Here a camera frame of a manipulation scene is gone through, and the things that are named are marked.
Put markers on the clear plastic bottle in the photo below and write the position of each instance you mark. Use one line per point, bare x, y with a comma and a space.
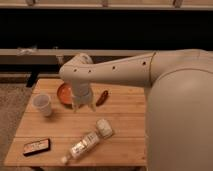
77, 150

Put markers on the wooden table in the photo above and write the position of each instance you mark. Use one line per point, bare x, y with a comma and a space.
124, 109

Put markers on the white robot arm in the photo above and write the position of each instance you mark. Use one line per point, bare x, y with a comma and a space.
179, 101

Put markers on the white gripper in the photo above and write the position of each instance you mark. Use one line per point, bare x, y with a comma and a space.
82, 94

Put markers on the red chili pepper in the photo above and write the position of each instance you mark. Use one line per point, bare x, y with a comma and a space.
102, 98

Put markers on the white crumpled can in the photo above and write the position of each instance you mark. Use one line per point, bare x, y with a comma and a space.
104, 128

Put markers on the orange bowl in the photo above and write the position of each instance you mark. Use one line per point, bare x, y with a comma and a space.
64, 94

